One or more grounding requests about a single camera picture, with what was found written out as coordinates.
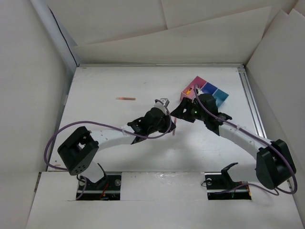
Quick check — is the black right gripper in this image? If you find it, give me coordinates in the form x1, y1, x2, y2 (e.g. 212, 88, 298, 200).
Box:
170, 97, 207, 123

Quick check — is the yellow black utility knife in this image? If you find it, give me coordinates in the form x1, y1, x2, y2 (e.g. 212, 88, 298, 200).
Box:
184, 88, 193, 94

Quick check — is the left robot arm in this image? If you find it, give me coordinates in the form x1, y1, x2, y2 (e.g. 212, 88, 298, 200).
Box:
57, 107, 176, 189

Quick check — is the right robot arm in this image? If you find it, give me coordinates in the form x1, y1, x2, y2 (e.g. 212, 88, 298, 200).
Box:
171, 94, 296, 190

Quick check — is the pink blue three-compartment organizer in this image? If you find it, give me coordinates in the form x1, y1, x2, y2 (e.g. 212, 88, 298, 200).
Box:
180, 76, 229, 108

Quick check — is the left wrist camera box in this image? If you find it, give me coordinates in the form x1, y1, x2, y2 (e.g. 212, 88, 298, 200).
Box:
154, 98, 170, 113

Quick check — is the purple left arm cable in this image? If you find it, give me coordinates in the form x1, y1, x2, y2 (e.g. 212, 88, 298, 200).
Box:
44, 99, 177, 200

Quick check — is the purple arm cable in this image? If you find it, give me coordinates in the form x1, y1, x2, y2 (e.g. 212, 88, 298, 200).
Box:
193, 82, 298, 196
44, 99, 177, 200

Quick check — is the aluminium rail right edge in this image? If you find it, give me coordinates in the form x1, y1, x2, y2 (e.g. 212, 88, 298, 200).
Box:
237, 65, 267, 138

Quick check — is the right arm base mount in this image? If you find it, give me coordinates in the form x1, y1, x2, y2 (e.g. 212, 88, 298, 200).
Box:
201, 163, 252, 200

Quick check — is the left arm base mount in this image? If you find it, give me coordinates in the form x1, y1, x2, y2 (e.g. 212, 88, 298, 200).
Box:
76, 167, 122, 201

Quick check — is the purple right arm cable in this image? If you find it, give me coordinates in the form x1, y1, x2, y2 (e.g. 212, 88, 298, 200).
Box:
193, 82, 298, 196

